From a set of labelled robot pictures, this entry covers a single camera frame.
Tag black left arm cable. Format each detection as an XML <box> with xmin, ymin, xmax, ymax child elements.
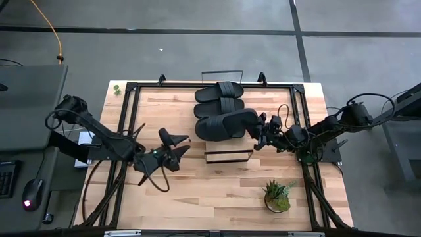
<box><xmin>45</xmin><ymin>108</ymin><xmax>171</xmax><ymax>194</ymax></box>

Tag black keyboard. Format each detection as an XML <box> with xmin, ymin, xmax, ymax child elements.
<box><xmin>0</xmin><ymin>160</ymin><xmax>17</xmax><ymax>199</ymax></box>

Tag dark metal desk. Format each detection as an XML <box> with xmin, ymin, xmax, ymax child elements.
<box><xmin>362</xmin><ymin>82</ymin><xmax>421</xmax><ymax>192</ymax></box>

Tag grey desk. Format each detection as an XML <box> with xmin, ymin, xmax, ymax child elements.
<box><xmin>0</xmin><ymin>146</ymin><xmax>60</xmax><ymax>233</ymax></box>

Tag yellow cable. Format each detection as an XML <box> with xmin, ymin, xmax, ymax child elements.
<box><xmin>30</xmin><ymin>0</ymin><xmax>65</xmax><ymax>65</ymax></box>

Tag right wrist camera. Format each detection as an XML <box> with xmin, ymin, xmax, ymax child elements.
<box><xmin>268</xmin><ymin>114</ymin><xmax>284</xmax><ymax>133</ymax></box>

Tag dark grey flat panel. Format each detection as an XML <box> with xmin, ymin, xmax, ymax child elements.
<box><xmin>0</xmin><ymin>64</ymin><xmax>69</xmax><ymax>153</ymax></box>

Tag black wire rack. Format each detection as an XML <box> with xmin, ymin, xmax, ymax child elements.
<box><xmin>201</xmin><ymin>70</ymin><xmax>255</xmax><ymax>165</ymax></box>

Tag white power box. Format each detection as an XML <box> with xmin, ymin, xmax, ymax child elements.
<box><xmin>74</xmin><ymin>130</ymin><xmax>96</xmax><ymax>169</ymax></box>

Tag black computer mouse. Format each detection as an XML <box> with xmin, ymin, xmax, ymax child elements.
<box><xmin>22</xmin><ymin>178</ymin><xmax>44</xmax><ymax>212</ymax></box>

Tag potted green succulent plant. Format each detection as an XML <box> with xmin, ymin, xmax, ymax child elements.
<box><xmin>262</xmin><ymin>178</ymin><xmax>297</xmax><ymax>214</ymax></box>

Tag black aluminium table frame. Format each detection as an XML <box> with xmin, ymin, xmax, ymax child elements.
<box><xmin>74</xmin><ymin>72</ymin><xmax>353</xmax><ymax>231</ymax></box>

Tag black foam slide sandal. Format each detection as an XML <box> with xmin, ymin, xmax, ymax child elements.
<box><xmin>193</xmin><ymin>81</ymin><xmax>245</xmax><ymax>103</ymax></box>
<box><xmin>195</xmin><ymin>107</ymin><xmax>260</xmax><ymax>142</ymax></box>
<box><xmin>193</xmin><ymin>97</ymin><xmax>246</xmax><ymax>119</ymax></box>

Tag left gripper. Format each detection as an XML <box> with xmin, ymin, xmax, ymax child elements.
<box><xmin>133</xmin><ymin>128</ymin><xmax>191</xmax><ymax>174</ymax></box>

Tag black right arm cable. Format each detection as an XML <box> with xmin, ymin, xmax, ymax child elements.
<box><xmin>278</xmin><ymin>93</ymin><xmax>396</xmax><ymax>155</ymax></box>

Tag silver metal bracket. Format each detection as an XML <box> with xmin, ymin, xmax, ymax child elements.
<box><xmin>104</xmin><ymin>230</ymin><xmax>142</xmax><ymax>237</ymax></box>
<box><xmin>288</xmin><ymin>231</ymin><xmax>326</xmax><ymax>237</ymax></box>

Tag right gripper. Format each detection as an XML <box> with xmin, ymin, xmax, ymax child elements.
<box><xmin>253</xmin><ymin>112</ymin><xmax>290</xmax><ymax>151</ymax></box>

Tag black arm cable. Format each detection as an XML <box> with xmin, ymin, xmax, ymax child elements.
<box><xmin>278</xmin><ymin>93</ymin><xmax>396</xmax><ymax>155</ymax></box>
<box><xmin>45</xmin><ymin>108</ymin><xmax>171</xmax><ymax>194</ymax></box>

